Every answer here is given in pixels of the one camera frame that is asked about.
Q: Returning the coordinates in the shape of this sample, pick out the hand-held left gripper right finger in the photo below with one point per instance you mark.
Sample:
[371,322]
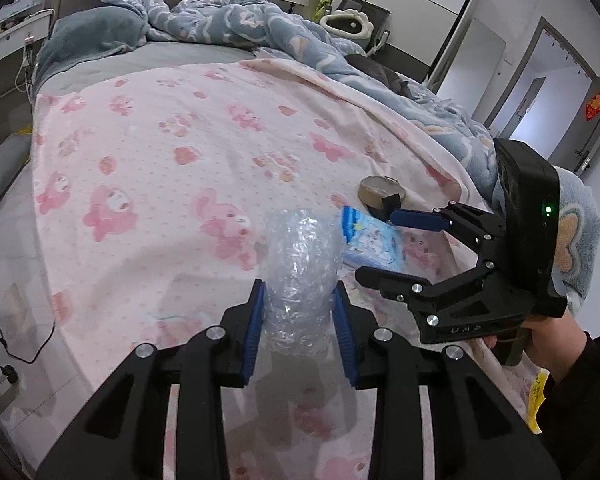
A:
[344,335]

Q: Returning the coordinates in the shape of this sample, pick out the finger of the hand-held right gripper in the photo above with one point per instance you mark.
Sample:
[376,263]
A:
[415,218]
[395,282]

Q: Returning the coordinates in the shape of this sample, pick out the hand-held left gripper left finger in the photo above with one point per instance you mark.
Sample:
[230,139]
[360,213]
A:
[256,330]

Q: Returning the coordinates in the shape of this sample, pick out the blue printed tissue packet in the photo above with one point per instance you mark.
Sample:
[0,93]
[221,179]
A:
[375,240]

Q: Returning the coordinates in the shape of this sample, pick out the clear bubble wrap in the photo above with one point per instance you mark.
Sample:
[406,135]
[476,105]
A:
[302,270]

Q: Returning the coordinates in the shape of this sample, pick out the person's right hand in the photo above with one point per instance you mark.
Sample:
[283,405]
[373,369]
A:
[555,345]

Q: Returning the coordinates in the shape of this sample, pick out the brown tape roll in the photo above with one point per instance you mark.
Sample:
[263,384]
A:
[380,187]

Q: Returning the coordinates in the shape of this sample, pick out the red door decoration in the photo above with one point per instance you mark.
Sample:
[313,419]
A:
[595,106]

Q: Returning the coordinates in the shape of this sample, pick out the dark cloth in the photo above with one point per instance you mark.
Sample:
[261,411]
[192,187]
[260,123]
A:
[375,67]

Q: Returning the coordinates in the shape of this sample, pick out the yellow paper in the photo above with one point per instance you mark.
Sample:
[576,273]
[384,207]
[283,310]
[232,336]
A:
[535,395]

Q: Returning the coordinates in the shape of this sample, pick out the green and white pet bed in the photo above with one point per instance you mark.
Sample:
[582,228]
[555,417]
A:
[355,31]

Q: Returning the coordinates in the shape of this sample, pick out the black chair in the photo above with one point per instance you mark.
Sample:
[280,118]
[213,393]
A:
[380,15]

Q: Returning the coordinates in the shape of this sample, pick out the white wardrobe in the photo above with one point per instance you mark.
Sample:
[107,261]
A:
[415,0]

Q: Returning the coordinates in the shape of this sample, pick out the pink printed blanket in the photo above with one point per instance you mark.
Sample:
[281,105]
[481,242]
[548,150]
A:
[180,125]

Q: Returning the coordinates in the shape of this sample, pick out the yellow-green plush toy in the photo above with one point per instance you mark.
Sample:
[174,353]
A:
[325,2]

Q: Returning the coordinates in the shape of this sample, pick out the blue cloud-pattern duvet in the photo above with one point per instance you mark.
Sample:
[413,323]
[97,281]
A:
[240,20]

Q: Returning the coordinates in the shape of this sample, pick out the grey upholstered bed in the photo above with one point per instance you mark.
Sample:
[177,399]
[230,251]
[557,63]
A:
[145,57]

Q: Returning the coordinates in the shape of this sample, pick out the grey floor cushion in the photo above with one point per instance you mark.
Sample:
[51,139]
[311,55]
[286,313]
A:
[5,170]

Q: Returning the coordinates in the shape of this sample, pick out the yellow plastic bag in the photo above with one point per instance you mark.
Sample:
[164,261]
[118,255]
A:
[23,131]

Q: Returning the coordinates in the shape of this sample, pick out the grey-blue pillow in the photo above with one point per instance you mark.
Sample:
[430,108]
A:
[85,35]

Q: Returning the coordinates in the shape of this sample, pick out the white power strip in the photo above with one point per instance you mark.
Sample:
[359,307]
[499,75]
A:
[28,42]

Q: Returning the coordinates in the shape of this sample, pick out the white vanity desk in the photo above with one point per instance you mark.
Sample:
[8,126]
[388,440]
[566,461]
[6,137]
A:
[5,55]

